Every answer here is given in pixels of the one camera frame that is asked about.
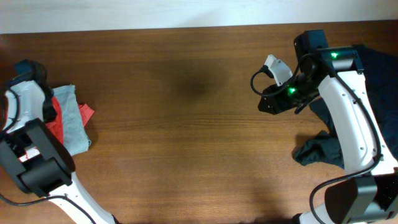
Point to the folded red printed t-shirt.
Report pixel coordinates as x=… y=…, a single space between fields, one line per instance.
x=86 y=113

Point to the red soccer t-shirt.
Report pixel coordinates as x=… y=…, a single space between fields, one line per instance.
x=55 y=127

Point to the folded grey t-shirt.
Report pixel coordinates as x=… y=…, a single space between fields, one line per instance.
x=75 y=138

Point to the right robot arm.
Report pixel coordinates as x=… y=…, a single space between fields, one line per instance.
x=367 y=193

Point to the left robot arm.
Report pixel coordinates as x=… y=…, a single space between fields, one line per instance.
x=35 y=160

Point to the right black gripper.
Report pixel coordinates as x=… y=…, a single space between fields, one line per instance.
x=276 y=103

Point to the dark navy garment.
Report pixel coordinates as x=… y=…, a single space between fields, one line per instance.
x=380 y=71

